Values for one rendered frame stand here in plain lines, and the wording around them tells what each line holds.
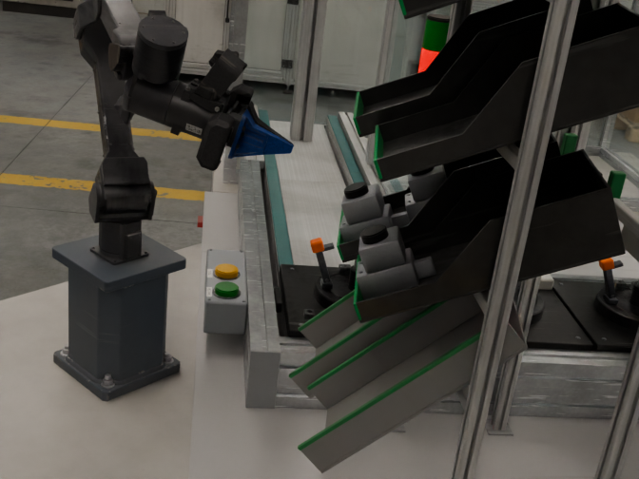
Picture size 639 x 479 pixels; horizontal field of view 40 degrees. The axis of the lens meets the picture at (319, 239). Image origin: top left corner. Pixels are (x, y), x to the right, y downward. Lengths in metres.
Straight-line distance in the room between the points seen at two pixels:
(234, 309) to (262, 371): 0.16
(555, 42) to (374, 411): 0.44
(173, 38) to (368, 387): 0.48
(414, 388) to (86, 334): 0.58
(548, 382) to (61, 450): 0.74
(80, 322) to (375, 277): 0.56
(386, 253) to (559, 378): 0.56
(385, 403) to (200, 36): 5.85
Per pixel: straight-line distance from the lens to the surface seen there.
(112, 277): 1.27
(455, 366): 0.96
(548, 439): 1.42
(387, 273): 0.95
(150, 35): 1.02
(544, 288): 1.63
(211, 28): 6.69
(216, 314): 1.44
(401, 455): 1.30
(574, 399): 1.46
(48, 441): 1.29
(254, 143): 1.07
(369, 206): 1.06
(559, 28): 0.81
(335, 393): 1.12
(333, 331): 1.25
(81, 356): 1.39
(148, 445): 1.27
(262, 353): 1.30
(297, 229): 1.85
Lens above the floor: 1.63
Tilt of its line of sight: 23 degrees down
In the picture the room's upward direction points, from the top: 7 degrees clockwise
